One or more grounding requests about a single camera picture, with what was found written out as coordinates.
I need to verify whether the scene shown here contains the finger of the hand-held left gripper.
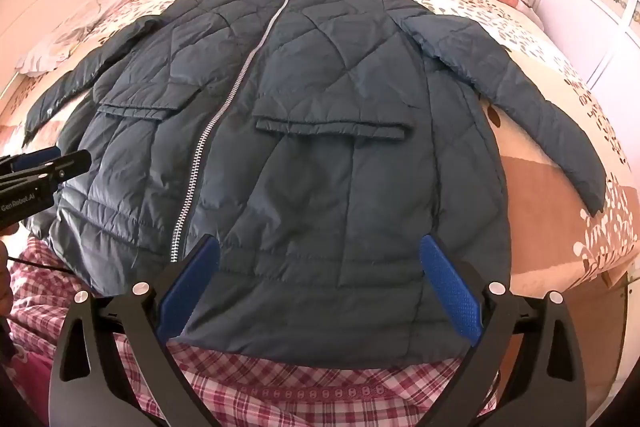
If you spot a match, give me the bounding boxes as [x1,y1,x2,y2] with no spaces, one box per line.
[0,145,62,174]
[0,150,93,188]

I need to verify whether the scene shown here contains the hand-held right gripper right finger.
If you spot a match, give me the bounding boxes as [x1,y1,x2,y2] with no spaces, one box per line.
[419,234,587,427]

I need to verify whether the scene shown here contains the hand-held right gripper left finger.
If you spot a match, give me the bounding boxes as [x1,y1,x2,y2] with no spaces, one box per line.
[48,234,222,427]

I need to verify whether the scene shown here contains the dark blue quilted jacket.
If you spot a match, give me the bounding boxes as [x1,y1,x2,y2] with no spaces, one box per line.
[22,0,608,370]

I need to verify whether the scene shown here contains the white crumpled cloth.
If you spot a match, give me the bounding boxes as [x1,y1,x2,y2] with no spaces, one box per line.
[15,0,166,75]

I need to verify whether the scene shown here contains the beige leaf-patterned blanket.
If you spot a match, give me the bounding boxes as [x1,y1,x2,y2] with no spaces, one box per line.
[0,0,640,298]

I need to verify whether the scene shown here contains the person's plaid clothing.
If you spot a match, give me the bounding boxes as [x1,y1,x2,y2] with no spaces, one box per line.
[0,234,501,427]

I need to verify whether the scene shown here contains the white wardrobe with ornament strips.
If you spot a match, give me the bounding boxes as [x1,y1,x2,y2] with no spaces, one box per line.
[530,0,640,94]

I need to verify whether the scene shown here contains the black cable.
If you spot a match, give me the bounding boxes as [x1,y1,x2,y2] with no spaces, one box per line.
[4,257,76,275]

